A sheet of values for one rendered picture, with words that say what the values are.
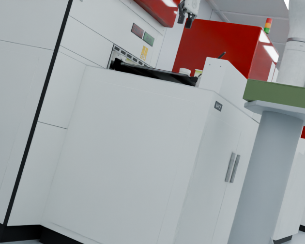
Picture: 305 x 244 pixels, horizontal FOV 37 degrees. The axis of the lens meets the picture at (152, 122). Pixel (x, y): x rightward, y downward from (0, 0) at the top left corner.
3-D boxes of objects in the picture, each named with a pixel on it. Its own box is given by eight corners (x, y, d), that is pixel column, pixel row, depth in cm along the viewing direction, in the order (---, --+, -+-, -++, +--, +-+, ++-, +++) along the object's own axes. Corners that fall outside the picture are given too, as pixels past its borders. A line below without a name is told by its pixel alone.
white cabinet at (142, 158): (34, 242, 200) (85, 65, 204) (135, 232, 286) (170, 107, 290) (160, 300, 171) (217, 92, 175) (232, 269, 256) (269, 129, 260)
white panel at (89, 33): (53, 50, 188) (80, -41, 190) (143, 93, 260) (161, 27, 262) (59, 51, 187) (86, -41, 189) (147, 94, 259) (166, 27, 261)
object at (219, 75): (197, 89, 185) (206, 56, 186) (234, 114, 234) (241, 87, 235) (218, 93, 181) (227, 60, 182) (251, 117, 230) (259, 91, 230)
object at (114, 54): (106, 68, 220) (111, 50, 220) (146, 89, 259) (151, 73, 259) (109, 69, 219) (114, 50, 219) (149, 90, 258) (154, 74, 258)
